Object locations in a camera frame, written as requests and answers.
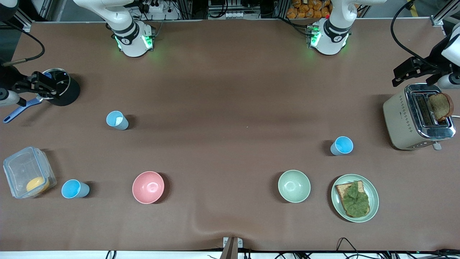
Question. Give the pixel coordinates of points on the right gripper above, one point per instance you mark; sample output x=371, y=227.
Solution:
x=8, y=78

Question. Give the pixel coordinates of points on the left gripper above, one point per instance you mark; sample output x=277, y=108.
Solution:
x=433, y=67

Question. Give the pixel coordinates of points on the blue cup with white mark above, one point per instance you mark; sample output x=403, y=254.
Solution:
x=119, y=122

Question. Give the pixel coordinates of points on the plain blue cup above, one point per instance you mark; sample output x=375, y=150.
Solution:
x=342, y=145
x=73, y=189

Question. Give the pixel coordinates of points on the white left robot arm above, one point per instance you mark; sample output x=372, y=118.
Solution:
x=332, y=39

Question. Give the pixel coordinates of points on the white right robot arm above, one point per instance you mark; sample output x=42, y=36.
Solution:
x=133, y=43

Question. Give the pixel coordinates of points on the glass pot lid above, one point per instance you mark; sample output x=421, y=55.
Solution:
x=63, y=78

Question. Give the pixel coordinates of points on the brown toast slice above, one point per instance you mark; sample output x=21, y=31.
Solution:
x=440, y=106

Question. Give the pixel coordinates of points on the beige chrome toaster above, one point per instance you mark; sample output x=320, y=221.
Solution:
x=399, y=118

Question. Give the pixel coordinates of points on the clear plastic container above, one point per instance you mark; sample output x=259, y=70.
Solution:
x=19, y=167

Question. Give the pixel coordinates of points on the yellow round food piece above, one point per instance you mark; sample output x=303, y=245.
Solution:
x=36, y=184

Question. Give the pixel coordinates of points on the orange snack pile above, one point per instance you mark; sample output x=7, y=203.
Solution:
x=305, y=10

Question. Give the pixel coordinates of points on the pale green plate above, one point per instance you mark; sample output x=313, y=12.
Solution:
x=373, y=194

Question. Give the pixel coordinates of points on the white power strip with plugs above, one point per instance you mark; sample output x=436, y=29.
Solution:
x=156, y=7

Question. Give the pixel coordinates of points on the bread slice under lettuce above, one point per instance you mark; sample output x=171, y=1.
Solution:
x=341, y=189

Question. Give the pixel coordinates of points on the green lettuce leaf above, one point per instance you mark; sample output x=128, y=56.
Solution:
x=355, y=201

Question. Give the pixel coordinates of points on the pink bowl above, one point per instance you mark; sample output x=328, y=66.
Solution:
x=148, y=187

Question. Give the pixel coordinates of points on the pale green bowl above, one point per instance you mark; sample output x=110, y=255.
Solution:
x=294, y=186

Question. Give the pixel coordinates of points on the brown table mat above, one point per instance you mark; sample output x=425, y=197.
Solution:
x=230, y=79

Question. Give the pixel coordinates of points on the aluminium frame post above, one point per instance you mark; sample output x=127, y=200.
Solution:
x=440, y=17
x=24, y=21

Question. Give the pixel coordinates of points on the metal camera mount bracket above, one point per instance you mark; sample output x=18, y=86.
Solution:
x=233, y=248

